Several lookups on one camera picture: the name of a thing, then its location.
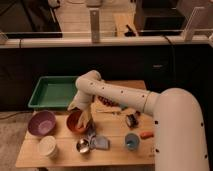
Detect metal fork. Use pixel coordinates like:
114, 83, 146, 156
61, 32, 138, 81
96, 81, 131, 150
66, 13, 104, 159
96, 110, 121, 115

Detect green plastic tray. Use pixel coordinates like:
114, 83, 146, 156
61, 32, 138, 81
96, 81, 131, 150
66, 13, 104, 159
28, 76, 77, 110

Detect red bowl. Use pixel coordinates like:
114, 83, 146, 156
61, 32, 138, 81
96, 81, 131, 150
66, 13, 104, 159
66, 110, 90, 134

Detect purple bowl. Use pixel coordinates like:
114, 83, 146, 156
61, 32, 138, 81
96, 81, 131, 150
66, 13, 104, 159
28, 110, 56, 136

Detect purple grapes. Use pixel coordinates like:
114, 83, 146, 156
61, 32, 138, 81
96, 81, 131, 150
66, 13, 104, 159
98, 96, 117, 107

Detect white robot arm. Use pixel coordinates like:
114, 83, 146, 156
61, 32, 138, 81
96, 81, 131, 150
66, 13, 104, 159
69, 70, 210, 171

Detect wooden table board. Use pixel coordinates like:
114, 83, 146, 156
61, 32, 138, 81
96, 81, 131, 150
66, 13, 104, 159
15, 79, 158, 169

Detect white cup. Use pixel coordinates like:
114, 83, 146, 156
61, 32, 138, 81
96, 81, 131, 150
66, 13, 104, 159
38, 136, 58, 158

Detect blue cup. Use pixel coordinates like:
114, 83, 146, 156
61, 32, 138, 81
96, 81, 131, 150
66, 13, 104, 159
125, 133, 140, 150

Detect white post right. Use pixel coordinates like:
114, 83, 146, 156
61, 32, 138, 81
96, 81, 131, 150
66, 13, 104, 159
181, 7, 204, 41

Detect small steel bowl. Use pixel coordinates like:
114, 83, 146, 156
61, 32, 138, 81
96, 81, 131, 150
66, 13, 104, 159
76, 139, 90, 154

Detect orange carrot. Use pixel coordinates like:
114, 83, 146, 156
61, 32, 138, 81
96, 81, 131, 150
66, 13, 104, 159
140, 131, 154, 139

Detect black box background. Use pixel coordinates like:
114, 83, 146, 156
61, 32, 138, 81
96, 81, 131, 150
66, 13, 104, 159
134, 0, 185, 36

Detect grey cloth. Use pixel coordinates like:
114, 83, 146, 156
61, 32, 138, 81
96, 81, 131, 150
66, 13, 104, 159
87, 125, 110, 150

